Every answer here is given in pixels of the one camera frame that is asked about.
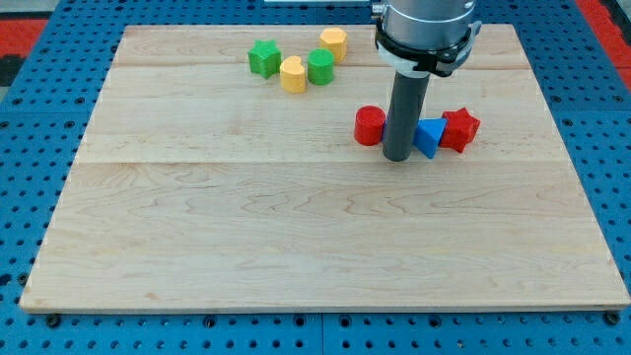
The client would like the yellow heart block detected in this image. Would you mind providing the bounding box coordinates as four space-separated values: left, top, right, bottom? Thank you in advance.
280 55 307 94

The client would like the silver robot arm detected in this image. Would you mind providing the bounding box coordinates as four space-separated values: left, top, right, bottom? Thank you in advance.
372 0 481 79

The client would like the yellow hexagon block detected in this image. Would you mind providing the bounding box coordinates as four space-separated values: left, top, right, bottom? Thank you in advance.
319 28 348 64

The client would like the green star block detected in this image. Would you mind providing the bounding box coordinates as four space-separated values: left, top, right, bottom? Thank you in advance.
247 39 282 79

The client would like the red cylinder block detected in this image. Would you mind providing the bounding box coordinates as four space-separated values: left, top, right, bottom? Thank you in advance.
354 106 386 146

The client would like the green cylinder block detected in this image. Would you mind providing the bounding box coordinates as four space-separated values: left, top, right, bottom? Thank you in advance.
308 48 334 86

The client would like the blue triangle block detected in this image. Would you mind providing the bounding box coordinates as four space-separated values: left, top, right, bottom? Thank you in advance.
413 118 447 159

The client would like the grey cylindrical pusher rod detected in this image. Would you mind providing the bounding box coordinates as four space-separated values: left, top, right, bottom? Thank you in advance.
383 72 430 162

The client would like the light wooden board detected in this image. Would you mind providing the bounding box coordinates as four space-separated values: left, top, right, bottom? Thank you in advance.
20 25 630 315

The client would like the red star block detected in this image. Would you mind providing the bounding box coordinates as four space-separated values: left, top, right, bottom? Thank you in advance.
439 107 481 153

